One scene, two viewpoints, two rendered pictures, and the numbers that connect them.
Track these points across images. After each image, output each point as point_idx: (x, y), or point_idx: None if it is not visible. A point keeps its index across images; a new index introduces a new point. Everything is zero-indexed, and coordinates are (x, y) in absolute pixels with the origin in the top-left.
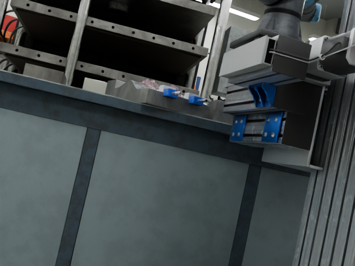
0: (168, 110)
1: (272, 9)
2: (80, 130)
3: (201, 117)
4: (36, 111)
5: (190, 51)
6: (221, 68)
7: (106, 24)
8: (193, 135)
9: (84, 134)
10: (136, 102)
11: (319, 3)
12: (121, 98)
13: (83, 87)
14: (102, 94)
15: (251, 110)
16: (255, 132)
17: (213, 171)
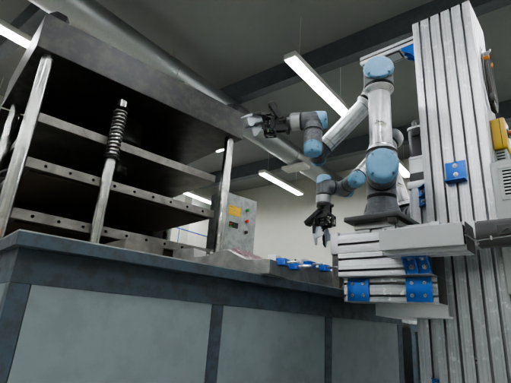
0: (278, 276)
1: (383, 194)
2: (206, 308)
3: (299, 281)
4: (166, 294)
5: (201, 213)
6: (382, 244)
7: (128, 188)
8: (289, 297)
9: (210, 311)
10: (255, 273)
11: None
12: (245, 270)
13: None
14: (230, 268)
15: (391, 275)
16: (390, 293)
17: (305, 328)
